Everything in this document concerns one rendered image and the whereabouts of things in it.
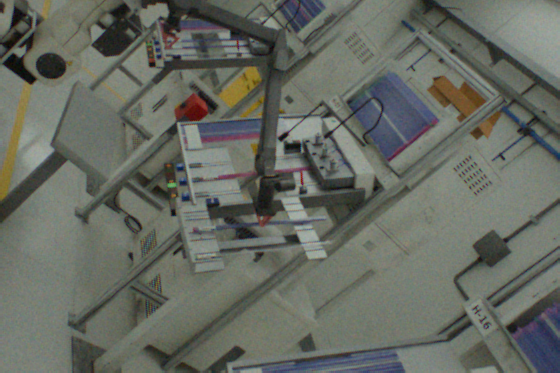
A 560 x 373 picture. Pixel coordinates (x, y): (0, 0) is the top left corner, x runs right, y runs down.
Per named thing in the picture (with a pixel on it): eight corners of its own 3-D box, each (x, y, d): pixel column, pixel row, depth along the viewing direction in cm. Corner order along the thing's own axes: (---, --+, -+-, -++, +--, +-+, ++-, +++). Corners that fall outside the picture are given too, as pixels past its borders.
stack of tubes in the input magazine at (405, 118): (387, 160, 251) (438, 118, 246) (347, 104, 293) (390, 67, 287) (402, 177, 258) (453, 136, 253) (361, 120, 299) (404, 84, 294)
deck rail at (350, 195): (194, 221, 240) (194, 208, 237) (194, 218, 242) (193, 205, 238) (364, 201, 256) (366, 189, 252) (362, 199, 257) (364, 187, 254)
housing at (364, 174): (353, 202, 257) (357, 174, 249) (319, 143, 297) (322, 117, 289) (371, 200, 259) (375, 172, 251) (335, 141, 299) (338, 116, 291)
